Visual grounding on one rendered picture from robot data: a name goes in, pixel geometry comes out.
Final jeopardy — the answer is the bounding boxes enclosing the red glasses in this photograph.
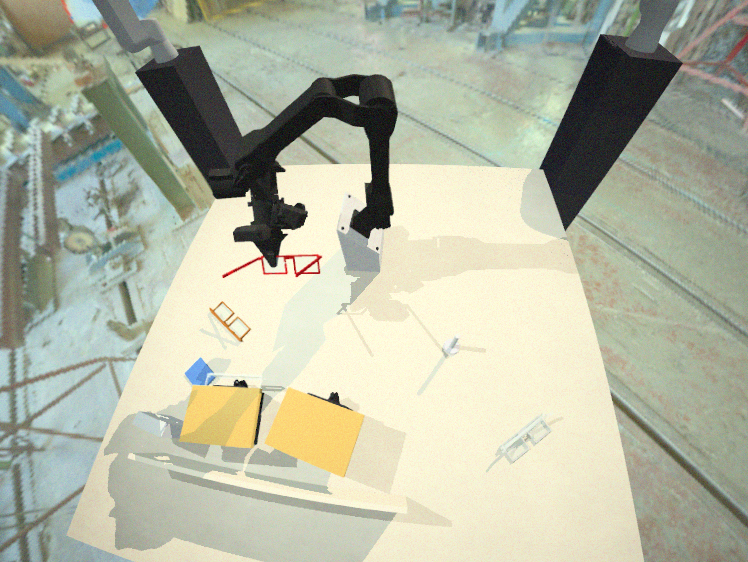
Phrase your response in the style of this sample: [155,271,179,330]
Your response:
[223,254,322,278]

